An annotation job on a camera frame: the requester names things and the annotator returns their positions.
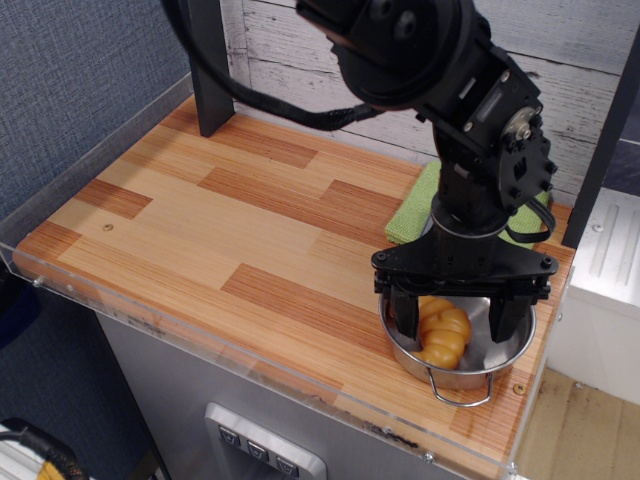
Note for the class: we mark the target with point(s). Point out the clear acrylic guard rail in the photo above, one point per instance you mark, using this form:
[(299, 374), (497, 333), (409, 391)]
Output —
[(256, 236)]

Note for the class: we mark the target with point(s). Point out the green folded cloth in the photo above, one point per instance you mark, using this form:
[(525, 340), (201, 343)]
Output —
[(410, 219)]

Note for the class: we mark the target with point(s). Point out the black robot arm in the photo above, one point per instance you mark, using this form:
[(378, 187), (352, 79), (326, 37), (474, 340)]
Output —
[(437, 58)]

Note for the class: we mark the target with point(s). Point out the silver dispenser button panel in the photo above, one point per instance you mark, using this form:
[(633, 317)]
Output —
[(262, 445)]

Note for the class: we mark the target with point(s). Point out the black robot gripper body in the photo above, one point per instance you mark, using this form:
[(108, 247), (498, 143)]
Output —
[(443, 264)]

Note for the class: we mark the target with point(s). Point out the stainless steel pot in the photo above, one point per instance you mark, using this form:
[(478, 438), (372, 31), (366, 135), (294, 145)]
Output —
[(472, 383)]

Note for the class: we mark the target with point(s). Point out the white aluminium side frame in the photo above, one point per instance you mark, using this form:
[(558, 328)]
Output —
[(596, 338)]

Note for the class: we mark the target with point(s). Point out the grey toy fridge cabinet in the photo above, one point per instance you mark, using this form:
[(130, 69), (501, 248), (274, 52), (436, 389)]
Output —
[(325, 405)]

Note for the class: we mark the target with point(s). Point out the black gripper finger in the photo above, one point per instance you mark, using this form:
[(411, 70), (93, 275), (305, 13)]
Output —
[(505, 315), (405, 312)]

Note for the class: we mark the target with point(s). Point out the yellow black object bottom left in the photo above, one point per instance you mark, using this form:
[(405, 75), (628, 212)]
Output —
[(28, 452)]

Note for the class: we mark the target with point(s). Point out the black vertical post right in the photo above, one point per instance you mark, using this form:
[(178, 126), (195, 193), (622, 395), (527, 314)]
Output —
[(614, 124)]

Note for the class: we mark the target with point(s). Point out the orange plastic toy croissant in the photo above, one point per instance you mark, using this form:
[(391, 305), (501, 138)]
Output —
[(444, 333)]

